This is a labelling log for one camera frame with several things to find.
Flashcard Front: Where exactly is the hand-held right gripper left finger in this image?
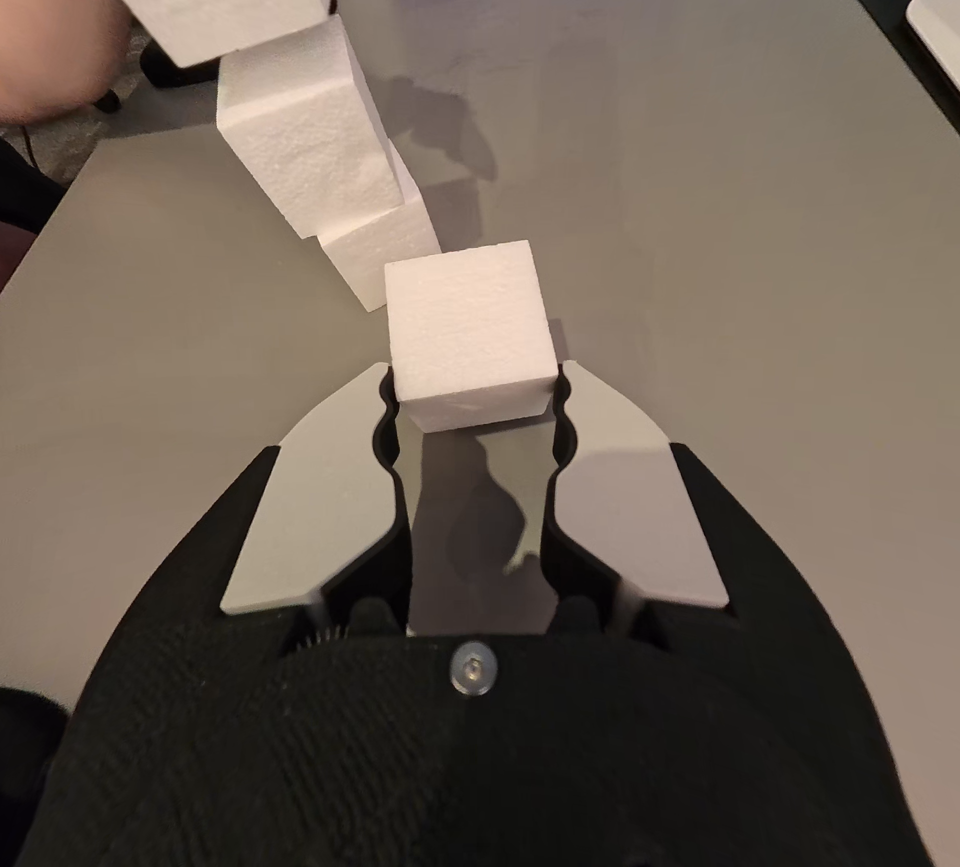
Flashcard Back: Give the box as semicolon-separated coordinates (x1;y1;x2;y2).
218;363;415;632

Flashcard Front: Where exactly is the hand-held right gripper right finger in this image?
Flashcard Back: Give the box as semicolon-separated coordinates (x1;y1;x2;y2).
538;359;732;634

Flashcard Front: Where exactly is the person's left forearm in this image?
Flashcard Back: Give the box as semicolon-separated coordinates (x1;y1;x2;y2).
0;0;136;126

